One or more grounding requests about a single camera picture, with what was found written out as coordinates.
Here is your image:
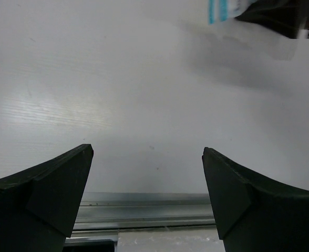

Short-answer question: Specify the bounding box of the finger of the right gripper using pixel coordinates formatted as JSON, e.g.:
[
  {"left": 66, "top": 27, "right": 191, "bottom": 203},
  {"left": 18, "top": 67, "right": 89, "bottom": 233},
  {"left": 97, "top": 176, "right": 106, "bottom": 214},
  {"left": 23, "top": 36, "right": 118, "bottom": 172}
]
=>
[{"left": 235, "top": 0, "right": 309, "bottom": 39}]

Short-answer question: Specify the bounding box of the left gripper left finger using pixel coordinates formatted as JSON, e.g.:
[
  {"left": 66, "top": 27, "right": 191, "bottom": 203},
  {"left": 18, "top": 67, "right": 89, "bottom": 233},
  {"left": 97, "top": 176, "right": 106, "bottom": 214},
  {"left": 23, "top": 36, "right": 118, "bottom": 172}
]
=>
[{"left": 0, "top": 144, "right": 94, "bottom": 251}]

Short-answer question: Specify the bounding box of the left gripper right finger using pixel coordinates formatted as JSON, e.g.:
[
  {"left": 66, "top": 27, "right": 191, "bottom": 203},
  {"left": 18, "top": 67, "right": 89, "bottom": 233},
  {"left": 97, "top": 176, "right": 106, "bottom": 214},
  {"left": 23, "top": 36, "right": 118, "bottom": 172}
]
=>
[{"left": 202, "top": 148, "right": 309, "bottom": 251}]

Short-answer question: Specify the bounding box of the cotton pad packet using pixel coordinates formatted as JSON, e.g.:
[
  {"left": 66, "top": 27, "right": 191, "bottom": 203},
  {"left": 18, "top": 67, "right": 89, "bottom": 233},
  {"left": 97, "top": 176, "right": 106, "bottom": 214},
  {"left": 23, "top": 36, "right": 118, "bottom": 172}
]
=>
[{"left": 208, "top": 0, "right": 256, "bottom": 24}]

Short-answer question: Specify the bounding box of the white taped cover plate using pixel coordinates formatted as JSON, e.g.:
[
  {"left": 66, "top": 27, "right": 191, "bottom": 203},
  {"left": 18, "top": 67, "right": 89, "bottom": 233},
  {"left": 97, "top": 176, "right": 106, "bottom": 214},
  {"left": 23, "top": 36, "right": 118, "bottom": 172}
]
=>
[{"left": 116, "top": 228, "right": 225, "bottom": 252}]

